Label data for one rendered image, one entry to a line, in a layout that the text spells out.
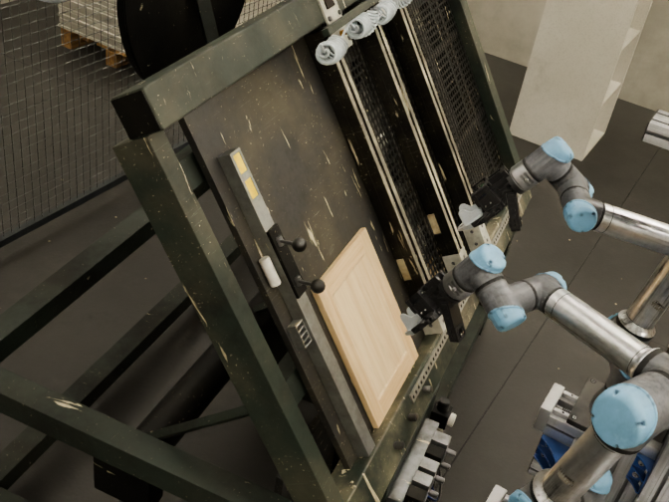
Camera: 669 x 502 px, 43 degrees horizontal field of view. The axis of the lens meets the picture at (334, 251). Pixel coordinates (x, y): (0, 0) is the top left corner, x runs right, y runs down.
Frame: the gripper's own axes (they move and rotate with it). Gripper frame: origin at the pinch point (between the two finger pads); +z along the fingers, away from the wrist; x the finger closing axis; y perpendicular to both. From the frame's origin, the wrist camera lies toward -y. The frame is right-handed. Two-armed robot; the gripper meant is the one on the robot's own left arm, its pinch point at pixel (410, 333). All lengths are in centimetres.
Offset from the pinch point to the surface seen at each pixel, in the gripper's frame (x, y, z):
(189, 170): 19, 66, 0
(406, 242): -55, 18, 25
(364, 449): 3.2, -17.2, 39.9
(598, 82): -414, 14, 91
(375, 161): -53, 43, 11
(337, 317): -10.2, 15.5, 25.9
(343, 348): -7.4, 7.9, 29.7
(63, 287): -3, 88, 111
